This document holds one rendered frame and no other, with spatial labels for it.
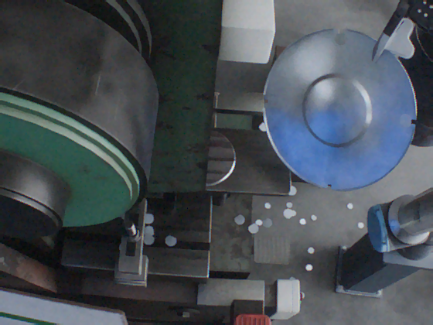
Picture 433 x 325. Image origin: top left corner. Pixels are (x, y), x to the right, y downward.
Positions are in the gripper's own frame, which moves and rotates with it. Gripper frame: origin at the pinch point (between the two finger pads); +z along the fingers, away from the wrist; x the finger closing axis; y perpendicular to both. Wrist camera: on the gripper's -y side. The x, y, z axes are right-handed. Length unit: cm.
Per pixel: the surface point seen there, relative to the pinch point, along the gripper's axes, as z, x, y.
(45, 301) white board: 80, -15, -26
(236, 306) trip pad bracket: 52, -5, 7
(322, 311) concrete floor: 80, 67, 31
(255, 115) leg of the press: 29.0, 30.7, -19.7
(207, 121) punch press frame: 14.3, -40.1, -4.5
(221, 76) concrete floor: 42, 105, -62
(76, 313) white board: 80, -10, -20
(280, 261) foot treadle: 69, 55, 7
